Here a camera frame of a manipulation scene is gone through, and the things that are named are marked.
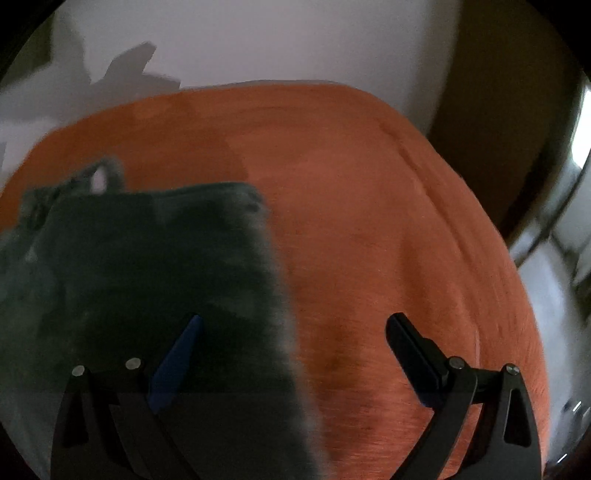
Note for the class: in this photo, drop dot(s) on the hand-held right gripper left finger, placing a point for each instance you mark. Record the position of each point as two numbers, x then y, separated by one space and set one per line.
178 364

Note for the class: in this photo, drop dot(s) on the brown wooden wardrobe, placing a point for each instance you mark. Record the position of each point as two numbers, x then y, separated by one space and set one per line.
498 115

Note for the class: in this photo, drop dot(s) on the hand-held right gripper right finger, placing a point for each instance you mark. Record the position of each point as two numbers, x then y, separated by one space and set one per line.
411 350

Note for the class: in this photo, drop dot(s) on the green fleece robe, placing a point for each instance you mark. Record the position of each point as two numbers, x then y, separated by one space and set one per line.
138 258

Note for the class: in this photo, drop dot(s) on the orange bed blanket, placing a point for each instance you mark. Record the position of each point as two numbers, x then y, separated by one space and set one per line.
369 207

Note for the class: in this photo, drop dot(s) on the framed mirror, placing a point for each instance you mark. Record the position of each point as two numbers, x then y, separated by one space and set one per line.
565 194

